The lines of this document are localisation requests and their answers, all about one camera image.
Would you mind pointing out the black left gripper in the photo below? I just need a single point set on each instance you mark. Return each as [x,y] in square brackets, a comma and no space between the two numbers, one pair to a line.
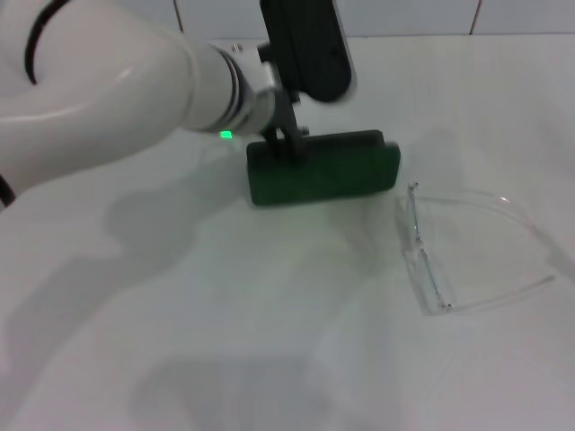
[283,112]

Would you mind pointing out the green glasses case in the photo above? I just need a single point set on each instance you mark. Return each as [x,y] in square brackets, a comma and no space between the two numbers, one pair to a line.
[323,175]

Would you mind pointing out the clear plastic glasses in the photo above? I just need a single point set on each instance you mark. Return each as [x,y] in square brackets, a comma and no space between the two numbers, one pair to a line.
[420,251]

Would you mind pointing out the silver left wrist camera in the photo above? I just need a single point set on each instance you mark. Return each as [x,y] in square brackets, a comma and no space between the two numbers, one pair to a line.
[310,54]

